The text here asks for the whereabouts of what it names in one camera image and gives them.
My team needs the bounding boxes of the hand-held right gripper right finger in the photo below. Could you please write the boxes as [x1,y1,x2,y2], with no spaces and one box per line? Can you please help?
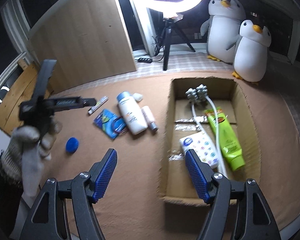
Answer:
[185,149,282,240]

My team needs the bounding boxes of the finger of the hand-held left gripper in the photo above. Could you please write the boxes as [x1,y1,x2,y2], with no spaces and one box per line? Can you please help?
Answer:
[33,59,57,102]
[49,96,99,112]

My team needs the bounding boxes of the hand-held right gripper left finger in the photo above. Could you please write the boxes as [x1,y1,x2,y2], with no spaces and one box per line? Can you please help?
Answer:
[26,148,118,240]

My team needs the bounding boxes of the cardboard box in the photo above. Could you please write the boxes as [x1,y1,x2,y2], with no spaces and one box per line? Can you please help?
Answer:
[159,76,263,207]

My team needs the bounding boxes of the patterned lighter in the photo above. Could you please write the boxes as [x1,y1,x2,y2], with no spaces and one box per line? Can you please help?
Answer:
[88,96,108,115]

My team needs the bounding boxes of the tissue packet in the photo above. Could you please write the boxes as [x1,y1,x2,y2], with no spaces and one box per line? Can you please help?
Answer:
[179,130,220,170]

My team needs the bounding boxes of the blue packet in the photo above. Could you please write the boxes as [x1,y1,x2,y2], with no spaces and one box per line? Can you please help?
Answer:
[93,109,128,140]

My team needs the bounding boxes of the blue tape measure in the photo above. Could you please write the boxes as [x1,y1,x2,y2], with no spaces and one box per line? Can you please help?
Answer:
[66,137,80,153]

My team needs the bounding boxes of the green tube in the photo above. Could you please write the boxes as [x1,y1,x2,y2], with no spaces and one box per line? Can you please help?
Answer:
[204,108,246,172]

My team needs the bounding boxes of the dark hair ties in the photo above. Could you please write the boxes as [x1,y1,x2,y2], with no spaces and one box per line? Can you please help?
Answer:
[111,116,128,134]

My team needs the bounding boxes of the white lotion bottle blue cap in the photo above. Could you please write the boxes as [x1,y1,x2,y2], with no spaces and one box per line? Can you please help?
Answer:
[116,92,148,135]

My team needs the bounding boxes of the pink tube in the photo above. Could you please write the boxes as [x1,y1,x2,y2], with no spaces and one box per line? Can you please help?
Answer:
[141,106,159,132]

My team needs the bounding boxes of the white neck massager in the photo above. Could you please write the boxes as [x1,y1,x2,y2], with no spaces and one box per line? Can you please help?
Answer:
[186,83,228,178]

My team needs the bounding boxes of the person's left forearm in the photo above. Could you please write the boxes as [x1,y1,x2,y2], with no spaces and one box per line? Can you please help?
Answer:
[0,152,24,230]

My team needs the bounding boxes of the person's left hand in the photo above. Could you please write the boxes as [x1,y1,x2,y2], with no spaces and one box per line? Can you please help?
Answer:
[1,116,63,198]

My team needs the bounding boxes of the pine plank panel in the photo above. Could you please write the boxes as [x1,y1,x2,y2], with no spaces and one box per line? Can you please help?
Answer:
[0,62,53,137]

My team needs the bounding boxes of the large wooden board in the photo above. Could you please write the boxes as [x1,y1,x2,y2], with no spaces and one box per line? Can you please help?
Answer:
[27,0,138,95]

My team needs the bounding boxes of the white framed panel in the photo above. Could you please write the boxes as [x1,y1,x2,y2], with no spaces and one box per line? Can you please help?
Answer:
[116,0,163,58]

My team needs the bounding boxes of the black tripod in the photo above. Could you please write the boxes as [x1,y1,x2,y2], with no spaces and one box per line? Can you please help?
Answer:
[152,17,196,71]

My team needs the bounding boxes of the small penguin plush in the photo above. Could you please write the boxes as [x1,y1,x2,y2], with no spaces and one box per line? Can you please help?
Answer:
[231,19,272,85]

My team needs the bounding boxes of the large penguin plush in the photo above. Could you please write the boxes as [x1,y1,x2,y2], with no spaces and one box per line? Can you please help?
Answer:
[200,0,247,64]

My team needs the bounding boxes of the black cord bundle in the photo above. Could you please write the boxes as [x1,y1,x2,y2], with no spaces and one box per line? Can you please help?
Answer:
[150,35,165,62]

